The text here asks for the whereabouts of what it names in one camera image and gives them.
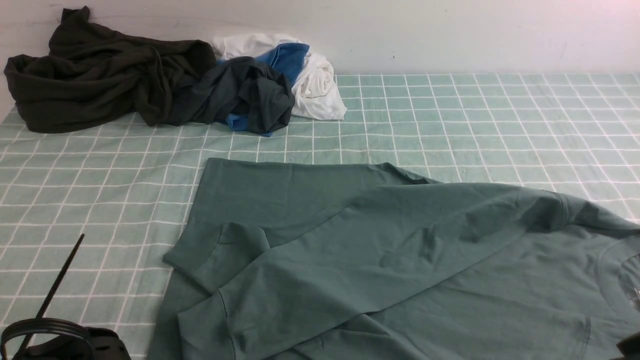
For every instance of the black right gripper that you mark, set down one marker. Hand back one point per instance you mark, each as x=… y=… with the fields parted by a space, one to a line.
x=629 y=347

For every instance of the green long-sleeve top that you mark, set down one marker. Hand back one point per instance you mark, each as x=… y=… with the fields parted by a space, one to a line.
x=372 y=262

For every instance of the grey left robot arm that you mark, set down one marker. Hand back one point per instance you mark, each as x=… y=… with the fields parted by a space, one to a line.
x=100 y=344

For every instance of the white crumpled garment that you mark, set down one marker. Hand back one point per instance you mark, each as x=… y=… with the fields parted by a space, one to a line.
x=316 y=92

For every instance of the blue crumpled garment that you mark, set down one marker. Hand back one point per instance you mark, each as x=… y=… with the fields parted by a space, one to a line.
x=287 y=60

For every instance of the dark grey crumpled garment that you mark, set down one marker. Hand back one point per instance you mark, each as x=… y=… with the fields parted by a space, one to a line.
x=210 y=98

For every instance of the green checked tablecloth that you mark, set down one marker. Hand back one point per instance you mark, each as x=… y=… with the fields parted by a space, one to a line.
x=128 y=187

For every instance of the dark olive crumpled garment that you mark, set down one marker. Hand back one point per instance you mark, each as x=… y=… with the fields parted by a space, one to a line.
x=93 y=75

